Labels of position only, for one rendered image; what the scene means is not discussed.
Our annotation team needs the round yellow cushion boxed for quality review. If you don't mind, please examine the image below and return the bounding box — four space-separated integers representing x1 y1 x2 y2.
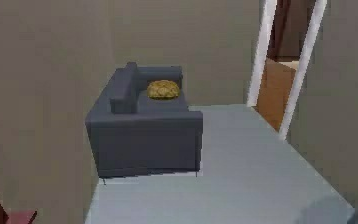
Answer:
146 79 181 100

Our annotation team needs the dark grey sofa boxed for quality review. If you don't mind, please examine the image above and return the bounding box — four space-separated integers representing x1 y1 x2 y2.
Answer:
84 61 204 185

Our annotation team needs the dark red furniture piece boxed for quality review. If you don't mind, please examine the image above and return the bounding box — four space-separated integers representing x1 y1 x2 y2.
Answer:
0 184 39 224

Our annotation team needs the white door frame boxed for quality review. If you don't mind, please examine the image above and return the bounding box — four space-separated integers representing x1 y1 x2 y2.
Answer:
246 0 328 141

